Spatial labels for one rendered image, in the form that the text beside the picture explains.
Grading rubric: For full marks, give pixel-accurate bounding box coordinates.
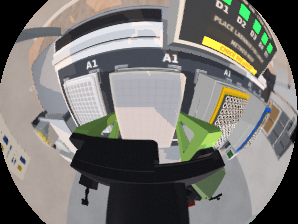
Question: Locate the white ready panel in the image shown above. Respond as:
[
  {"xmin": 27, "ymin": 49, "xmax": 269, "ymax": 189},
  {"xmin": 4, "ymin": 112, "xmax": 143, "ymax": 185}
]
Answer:
[{"xmin": 220, "ymin": 141, "xmax": 239, "ymax": 160}]

